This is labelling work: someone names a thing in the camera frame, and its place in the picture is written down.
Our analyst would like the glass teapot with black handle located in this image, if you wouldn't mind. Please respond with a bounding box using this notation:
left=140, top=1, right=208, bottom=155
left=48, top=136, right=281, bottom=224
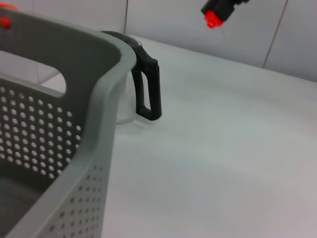
left=100, top=31, right=163, bottom=124

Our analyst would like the small red toy brick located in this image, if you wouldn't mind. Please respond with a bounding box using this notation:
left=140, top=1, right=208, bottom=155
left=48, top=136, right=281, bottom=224
left=204, top=9, right=225, bottom=29

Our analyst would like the grey-green perforated storage basket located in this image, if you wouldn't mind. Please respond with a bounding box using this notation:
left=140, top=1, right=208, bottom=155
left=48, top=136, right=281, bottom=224
left=0, top=11, right=139, bottom=238

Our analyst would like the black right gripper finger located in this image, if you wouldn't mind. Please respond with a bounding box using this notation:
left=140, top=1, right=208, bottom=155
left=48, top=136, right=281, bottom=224
left=215, top=0, right=251, bottom=22
left=200, top=0, right=231, bottom=15

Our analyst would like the orange basket handle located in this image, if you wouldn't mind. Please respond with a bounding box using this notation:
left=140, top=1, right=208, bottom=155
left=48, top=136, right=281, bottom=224
left=0, top=4, right=20, bottom=30

